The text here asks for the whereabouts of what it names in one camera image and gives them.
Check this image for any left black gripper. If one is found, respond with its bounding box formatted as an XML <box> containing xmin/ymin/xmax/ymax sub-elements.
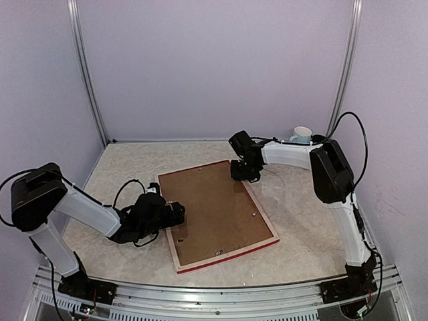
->
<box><xmin>139</xmin><ymin>202</ymin><xmax>185</xmax><ymax>239</ymax></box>

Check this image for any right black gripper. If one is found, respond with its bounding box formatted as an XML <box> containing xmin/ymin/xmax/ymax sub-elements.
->
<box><xmin>230</xmin><ymin>158</ymin><xmax>259</xmax><ymax>181</ymax></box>

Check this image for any brown backing board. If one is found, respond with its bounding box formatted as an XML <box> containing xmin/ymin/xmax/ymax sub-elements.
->
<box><xmin>158</xmin><ymin>161</ymin><xmax>276</xmax><ymax>267</ymax></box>

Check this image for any wooden red picture frame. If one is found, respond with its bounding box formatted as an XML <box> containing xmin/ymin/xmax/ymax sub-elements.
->
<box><xmin>156</xmin><ymin>158</ymin><xmax>281</xmax><ymax>276</ymax></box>

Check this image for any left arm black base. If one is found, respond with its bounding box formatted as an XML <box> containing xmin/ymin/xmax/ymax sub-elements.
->
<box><xmin>58</xmin><ymin>252</ymin><xmax>118</xmax><ymax>305</ymax></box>

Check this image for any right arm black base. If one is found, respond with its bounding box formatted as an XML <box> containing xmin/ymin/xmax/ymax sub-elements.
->
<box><xmin>320</xmin><ymin>254</ymin><xmax>378</xmax><ymax>304</ymax></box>

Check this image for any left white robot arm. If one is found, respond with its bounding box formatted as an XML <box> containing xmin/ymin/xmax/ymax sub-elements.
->
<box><xmin>5</xmin><ymin>163</ymin><xmax>185</xmax><ymax>298</ymax></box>

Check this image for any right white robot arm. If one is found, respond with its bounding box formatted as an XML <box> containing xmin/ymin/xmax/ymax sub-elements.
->
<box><xmin>229</xmin><ymin>131</ymin><xmax>372</xmax><ymax>268</ymax></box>

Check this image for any light blue mug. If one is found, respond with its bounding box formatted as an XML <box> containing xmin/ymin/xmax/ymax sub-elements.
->
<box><xmin>289</xmin><ymin>126</ymin><xmax>312</xmax><ymax>144</ymax></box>

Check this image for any dark green mug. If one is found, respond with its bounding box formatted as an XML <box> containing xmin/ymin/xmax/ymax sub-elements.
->
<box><xmin>311</xmin><ymin>134</ymin><xmax>326</xmax><ymax>143</ymax></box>

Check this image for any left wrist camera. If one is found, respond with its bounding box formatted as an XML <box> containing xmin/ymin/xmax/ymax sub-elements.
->
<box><xmin>146</xmin><ymin>182</ymin><xmax>160</xmax><ymax>194</ymax></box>

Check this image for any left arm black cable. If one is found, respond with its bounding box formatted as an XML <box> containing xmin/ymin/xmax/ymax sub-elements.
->
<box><xmin>112</xmin><ymin>179</ymin><xmax>148</xmax><ymax>210</ymax></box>

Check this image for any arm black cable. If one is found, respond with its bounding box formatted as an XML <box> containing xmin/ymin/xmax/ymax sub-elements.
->
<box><xmin>112</xmin><ymin>179</ymin><xmax>148</xmax><ymax>210</ymax></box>
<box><xmin>324</xmin><ymin>112</ymin><xmax>369</xmax><ymax>195</ymax></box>

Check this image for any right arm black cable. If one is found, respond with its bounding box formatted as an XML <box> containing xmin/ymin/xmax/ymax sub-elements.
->
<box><xmin>324</xmin><ymin>112</ymin><xmax>369</xmax><ymax>195</ymax></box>

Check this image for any aluminium front rail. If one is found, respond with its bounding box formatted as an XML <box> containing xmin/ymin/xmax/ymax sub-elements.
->
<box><xmin>23</xmin><ymin>263</ymin><xmax>412</xmax><ymax>321</ymax></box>

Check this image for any right aluminium corner post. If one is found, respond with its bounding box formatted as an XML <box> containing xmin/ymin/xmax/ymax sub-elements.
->
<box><xmin>326</xmin><ymin>0</ymin><xmax>363</xmax><ymax>134</ymax></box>

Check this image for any aluminium corner post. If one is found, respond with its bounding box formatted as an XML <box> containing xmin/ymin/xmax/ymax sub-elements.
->
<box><xmin>326</xmin><ymin>0</ymin><xmax>363</xmax><ymax>134</ymax></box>
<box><xmin>67</xmin><ymin>0</ymin><xmax>109</xmax><ymax>148</ymax></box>

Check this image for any left aluminium corner post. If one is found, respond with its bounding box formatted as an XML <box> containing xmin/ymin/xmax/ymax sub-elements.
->
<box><xmin>67</xmin><ymin>0</ymin><xmax>109</xmax><ymax>148</ymax></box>

